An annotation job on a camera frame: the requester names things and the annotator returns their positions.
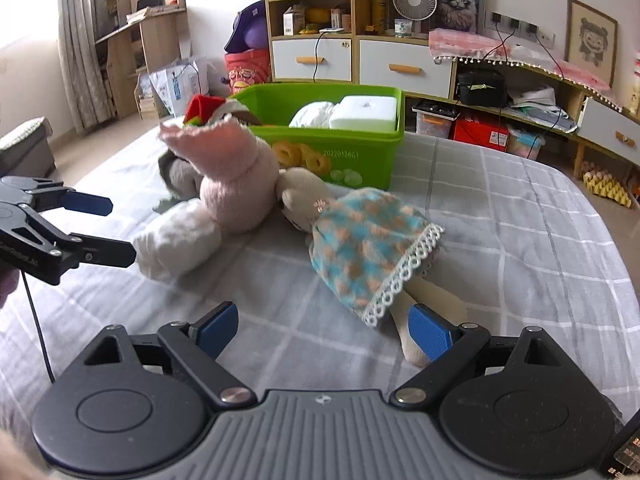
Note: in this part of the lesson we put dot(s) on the white paper bag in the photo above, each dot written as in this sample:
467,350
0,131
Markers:
175,85

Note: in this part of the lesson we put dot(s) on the grey checked bedsheet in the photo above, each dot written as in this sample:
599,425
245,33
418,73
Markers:
500,240

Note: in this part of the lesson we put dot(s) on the low wooden cabinet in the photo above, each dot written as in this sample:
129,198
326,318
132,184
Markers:
605,127

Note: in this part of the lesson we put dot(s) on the red box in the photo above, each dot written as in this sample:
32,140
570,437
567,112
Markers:
477,135

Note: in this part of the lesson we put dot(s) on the grey storage ottoman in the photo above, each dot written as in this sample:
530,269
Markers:
25,150

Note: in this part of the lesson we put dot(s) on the purple ball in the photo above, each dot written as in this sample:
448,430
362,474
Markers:
250,30

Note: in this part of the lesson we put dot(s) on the wooden cabinet with white drawers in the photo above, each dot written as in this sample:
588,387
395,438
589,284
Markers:
320,60

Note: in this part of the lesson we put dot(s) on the white tissue pack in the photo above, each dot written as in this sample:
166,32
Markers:
362,112

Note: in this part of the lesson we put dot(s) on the white papers pile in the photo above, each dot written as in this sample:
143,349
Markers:
537,100

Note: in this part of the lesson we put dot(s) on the pink plush toy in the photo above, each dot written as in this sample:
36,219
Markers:
235,180

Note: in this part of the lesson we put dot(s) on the white plush toy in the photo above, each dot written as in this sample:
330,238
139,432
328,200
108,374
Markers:
170,240

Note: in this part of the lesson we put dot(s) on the beige curtain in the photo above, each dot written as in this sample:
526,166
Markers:
82,60

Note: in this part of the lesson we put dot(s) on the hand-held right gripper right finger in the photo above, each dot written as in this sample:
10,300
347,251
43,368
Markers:
430,332

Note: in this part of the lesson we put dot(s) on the grey plush toy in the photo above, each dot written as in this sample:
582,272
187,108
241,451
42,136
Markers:
177,180

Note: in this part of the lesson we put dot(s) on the small white standing fan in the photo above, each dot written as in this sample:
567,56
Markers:
415,2

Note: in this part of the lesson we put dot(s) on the yellow egg tray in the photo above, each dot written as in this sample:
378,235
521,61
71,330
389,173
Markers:
607,187

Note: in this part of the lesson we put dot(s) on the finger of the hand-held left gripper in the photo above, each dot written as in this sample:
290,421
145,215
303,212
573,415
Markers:
110,254
90,203

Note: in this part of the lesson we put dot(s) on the wall power sockets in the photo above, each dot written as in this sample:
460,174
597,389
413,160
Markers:
520,25

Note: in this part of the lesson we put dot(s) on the black device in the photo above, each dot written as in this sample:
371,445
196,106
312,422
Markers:
625,455

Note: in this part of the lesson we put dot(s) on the wooden desk with shelves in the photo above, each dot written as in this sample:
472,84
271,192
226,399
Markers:
160,35

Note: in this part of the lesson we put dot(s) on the red printed bucket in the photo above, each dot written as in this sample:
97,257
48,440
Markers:
247,72

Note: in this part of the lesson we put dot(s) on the framed cat picture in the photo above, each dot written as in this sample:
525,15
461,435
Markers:
460,2

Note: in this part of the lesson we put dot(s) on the green plastic basket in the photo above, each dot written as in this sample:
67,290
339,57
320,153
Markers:
370,160

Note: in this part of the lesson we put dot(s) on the red and white santa plush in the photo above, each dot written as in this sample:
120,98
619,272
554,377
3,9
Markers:
202,105

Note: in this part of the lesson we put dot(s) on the black bag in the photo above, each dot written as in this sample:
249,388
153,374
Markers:
480,90

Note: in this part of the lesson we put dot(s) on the beige doll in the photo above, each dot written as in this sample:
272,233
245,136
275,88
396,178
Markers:
360,245

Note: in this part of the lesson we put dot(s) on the pink fringed cloth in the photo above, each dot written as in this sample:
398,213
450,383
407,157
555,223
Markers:
465,42

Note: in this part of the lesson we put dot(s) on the framed cartoon girl picture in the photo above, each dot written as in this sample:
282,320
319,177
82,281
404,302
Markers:
592,40

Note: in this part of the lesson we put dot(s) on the clear plastic storage box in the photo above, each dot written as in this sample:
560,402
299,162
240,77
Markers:
525,145
432,122

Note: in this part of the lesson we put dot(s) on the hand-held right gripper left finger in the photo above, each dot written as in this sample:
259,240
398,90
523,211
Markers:
217,330

